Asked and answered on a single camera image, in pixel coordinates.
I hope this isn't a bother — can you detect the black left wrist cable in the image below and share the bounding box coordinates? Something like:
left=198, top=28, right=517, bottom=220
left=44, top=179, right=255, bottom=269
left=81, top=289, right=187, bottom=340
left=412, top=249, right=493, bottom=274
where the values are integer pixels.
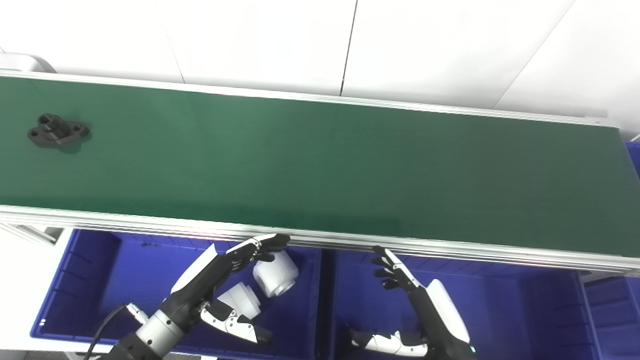
left=82, top=303, right=130, bottom=360

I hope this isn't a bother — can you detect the grey conveyor end cover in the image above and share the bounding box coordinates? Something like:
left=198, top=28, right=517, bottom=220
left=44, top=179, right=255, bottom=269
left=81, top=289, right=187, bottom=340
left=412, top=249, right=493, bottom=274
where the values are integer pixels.
left=0, top=52, right=57, bottom=74

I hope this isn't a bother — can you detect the black flange part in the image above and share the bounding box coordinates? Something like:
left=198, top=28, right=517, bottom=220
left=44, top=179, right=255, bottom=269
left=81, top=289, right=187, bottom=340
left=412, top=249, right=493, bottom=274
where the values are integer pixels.
left=27, top=113, right=91, bottom=147

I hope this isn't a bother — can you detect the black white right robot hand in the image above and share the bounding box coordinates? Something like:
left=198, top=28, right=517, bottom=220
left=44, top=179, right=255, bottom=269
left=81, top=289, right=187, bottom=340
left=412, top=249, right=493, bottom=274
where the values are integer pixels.
left=349, top=245, right=476, bottom=360

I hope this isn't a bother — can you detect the blue bin at conveyor end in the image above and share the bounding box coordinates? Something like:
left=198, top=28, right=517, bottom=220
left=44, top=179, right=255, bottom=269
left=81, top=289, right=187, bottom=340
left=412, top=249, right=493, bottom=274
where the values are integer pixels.
left=624, top=141, right=640, bottom=178

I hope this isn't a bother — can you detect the green conveyor belt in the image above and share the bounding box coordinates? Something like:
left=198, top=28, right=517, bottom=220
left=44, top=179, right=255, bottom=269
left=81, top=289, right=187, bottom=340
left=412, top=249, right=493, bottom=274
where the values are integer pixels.
left=0, top=75, right=640, bottom=258
left=0, top=69, right=640, bottom=277

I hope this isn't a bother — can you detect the aluminium conveyor leg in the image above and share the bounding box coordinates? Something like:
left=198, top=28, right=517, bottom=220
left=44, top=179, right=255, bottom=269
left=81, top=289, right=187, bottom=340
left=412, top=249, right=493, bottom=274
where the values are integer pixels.
left=0, top=222, right=66, bottom=246

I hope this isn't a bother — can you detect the white cylinder part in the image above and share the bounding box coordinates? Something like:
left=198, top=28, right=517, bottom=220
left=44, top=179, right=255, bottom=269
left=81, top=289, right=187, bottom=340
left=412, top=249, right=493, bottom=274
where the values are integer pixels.
left=252, top=250, right=300, bottom=298
left=217, top=281, right=263, bottom=321

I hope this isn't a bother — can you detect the empty blue bin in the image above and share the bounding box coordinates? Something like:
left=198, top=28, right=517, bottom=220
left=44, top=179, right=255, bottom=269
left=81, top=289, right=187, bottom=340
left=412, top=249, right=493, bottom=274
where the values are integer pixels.
left=580, top=272, right=640, bottom=360

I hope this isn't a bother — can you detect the blue bin with black parts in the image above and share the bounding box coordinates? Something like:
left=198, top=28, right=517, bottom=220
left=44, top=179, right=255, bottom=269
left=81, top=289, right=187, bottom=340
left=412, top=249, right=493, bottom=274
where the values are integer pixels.
left=320, top=247, right=601, bottom=360

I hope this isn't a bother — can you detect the blue bin with white parts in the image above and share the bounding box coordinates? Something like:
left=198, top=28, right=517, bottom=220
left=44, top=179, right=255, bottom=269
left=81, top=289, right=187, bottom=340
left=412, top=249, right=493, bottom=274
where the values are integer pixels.
left=30, top=227, right=331, bottom=359

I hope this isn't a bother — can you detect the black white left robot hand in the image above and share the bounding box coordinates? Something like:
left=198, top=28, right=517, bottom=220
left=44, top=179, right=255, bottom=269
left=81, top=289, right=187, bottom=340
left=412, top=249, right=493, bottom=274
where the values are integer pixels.
left=160, top=233, right=291, bottom=345

